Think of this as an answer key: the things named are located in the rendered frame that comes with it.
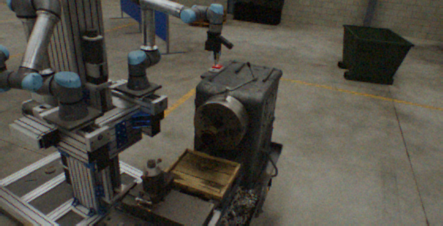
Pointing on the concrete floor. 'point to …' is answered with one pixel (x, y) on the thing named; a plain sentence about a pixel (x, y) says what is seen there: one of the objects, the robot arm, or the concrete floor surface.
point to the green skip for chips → (372, 54)
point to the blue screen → (141, 9)
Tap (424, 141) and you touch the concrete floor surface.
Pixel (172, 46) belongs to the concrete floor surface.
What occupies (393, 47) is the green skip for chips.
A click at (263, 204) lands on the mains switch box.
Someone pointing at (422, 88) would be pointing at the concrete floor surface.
